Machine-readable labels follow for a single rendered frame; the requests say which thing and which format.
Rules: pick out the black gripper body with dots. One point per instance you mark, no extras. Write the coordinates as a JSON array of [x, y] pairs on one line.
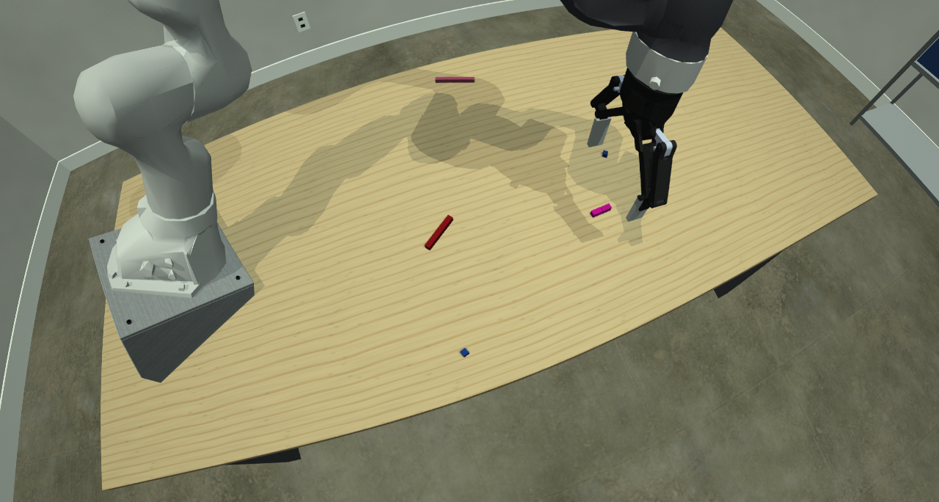
[[653, 106]]

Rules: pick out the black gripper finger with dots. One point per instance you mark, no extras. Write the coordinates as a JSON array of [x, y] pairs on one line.
[[654, 175], [602, 114]]

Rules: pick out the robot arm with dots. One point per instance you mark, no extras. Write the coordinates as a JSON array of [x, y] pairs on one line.
[[138, 102]]

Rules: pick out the pink rod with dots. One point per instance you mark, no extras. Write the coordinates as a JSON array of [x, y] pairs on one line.
[[455, 79]]

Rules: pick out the dark red rod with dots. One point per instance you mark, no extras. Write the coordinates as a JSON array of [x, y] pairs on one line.
[[439, 231]]

